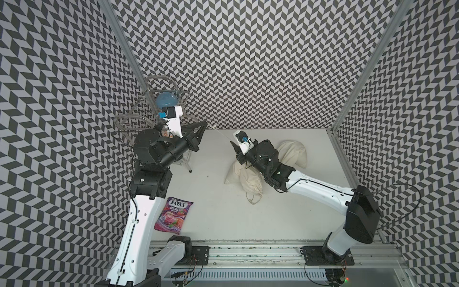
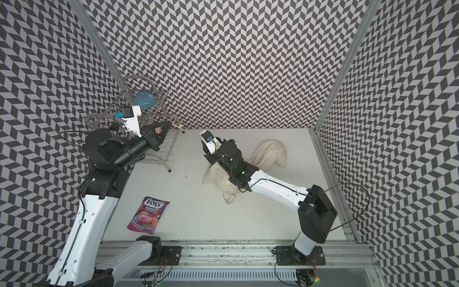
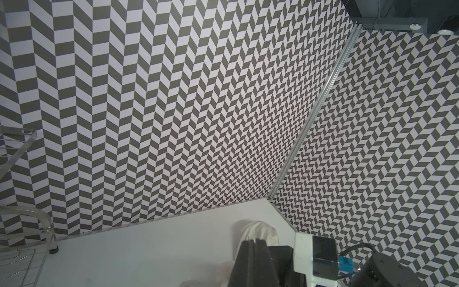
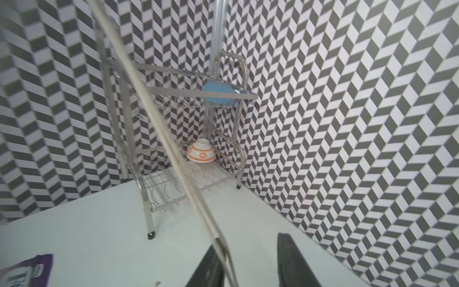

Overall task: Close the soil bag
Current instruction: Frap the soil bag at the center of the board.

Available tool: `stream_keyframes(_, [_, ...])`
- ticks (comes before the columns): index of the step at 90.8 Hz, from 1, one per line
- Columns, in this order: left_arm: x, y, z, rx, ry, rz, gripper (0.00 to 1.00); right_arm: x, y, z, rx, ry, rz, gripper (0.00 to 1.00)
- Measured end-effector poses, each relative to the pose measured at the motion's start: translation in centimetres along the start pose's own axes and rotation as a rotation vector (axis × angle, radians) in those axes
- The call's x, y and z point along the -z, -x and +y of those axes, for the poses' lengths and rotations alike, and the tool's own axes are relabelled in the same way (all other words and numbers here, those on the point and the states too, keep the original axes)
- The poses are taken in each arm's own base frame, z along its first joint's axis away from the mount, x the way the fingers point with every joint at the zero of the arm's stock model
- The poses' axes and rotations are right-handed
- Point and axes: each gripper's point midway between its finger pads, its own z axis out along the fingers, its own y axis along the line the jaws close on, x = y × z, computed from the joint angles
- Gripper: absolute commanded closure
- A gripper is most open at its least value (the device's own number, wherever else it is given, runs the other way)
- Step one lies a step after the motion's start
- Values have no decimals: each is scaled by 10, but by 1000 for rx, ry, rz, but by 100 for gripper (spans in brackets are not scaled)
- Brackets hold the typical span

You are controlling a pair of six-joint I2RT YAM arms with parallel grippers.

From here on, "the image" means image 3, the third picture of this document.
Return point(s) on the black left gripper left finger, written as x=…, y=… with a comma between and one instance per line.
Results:
x=243, y=270

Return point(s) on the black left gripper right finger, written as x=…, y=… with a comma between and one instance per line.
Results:
x=265, y=274

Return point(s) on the aluminium corner frame post right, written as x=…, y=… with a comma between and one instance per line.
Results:
x=321, y=161

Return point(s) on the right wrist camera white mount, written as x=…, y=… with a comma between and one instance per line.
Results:
x=318, y=259

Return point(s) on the metal wire dish rack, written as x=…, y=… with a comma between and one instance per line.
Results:
x=22, y=266

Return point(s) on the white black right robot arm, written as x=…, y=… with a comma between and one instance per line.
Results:
x=380, y=270

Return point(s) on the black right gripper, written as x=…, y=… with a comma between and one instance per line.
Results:
x=283, y=262

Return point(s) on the cream cloth soil bag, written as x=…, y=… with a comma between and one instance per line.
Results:
x=251, y=231

